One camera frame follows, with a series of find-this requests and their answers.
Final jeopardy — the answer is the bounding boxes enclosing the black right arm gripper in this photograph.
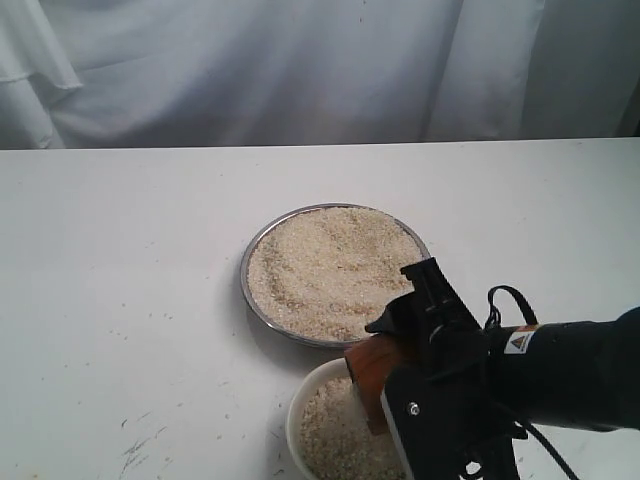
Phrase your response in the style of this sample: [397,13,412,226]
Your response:
[365,257,490,390]

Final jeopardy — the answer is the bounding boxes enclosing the brown wooden cup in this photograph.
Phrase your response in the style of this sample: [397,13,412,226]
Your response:
[345,334,417,435]

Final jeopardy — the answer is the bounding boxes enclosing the round metal tray of rice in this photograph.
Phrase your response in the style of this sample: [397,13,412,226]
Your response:
[240,203,430,350]

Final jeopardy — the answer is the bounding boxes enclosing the white bowl of rice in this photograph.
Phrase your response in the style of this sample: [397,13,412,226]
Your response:
[285,358,406,479]

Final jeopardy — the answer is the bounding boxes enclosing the white backdrop cloth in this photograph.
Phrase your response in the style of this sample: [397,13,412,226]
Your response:
[1,1,639,149]

